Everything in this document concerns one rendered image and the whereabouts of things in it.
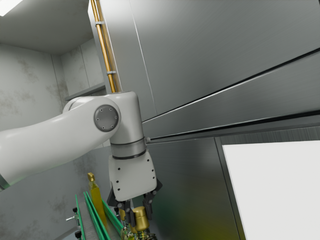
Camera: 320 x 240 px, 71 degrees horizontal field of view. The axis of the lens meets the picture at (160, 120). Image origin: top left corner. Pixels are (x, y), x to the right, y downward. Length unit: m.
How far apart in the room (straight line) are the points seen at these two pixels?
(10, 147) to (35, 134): 0.04
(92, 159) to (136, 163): 4.36
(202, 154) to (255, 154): 0.13
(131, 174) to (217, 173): 0.18
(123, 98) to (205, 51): 0.18
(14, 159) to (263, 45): 0.39
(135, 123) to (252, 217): 0.27
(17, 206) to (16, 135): 3.85
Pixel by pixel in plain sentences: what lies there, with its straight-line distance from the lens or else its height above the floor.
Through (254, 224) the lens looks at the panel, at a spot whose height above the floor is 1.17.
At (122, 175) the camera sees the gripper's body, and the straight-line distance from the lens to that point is 0.50.
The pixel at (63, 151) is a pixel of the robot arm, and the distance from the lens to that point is 0.37.
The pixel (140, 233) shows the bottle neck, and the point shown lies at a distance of 0.58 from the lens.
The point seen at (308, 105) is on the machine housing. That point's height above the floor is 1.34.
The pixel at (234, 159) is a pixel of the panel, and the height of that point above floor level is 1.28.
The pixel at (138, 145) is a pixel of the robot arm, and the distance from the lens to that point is 0.47.
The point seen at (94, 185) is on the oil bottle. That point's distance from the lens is 1.70.
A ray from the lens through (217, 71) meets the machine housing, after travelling 0.43.
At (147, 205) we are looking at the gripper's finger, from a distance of 0.56.
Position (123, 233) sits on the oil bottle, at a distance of 0.75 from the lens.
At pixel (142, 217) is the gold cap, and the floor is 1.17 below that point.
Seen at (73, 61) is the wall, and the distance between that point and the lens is 5.13.
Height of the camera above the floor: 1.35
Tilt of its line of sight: 3 degrees up
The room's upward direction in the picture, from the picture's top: 14 degrees counter-clockwise
